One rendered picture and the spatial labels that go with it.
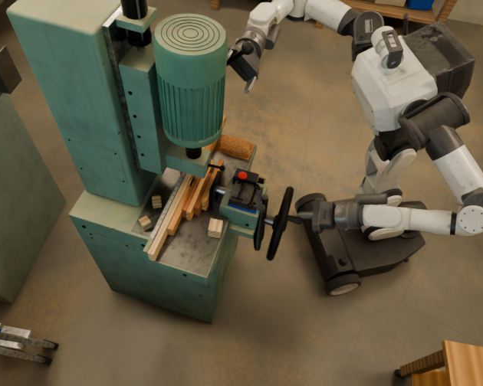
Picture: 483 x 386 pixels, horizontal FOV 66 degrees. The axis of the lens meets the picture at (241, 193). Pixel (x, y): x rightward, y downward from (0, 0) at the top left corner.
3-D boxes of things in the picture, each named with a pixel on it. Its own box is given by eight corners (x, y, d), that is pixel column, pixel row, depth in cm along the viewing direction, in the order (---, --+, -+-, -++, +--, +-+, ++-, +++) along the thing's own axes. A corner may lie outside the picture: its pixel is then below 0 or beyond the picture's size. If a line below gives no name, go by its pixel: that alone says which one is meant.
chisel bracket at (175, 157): (204, 181, 127) (204, 166, 120) (165, 170, 129) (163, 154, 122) (211, 165, 131) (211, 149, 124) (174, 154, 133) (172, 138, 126)
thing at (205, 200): (206, 210, 131) (206, 201, 125) (202, 209, 131) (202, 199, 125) (223, 171, 141) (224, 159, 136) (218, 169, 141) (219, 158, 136)
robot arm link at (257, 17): (246, 14, 116) (265, -4, 123) (244, 40, 124) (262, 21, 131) (264, 21, 115) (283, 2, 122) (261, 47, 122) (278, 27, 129)
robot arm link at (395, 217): (366, 224, 122) (412, 229, 115) (361, 224, 114) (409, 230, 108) (369, 204, 122) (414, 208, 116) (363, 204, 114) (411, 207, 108)
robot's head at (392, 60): (394, 50, 111) (399, 27, 105) (402, 70, 107) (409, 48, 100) (372, 53, 112) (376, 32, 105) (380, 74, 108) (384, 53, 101)
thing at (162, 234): (155, 261, 119) (152, 254, 114) (149, 260, 119) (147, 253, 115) (216, 132, 152) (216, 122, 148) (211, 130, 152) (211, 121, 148)
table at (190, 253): (234, 295, 121) (235, 289, 116) (146, 266, 124) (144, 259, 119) (277, 158, 155) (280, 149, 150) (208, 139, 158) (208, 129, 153)
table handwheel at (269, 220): (291, 201, 159) (272, 266, 150) (246, 187, 160) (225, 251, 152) (301, 178, 131) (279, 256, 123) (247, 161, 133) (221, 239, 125)
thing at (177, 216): (173, 236, 124) (172, 230, 121) (167, 233, 124) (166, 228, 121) (225, 122, 155) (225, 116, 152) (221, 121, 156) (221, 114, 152)
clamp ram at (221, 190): (228, 210, 131) (230, 197, 123) (208, 204, 132) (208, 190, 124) (236, 191, 136) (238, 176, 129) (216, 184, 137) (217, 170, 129)
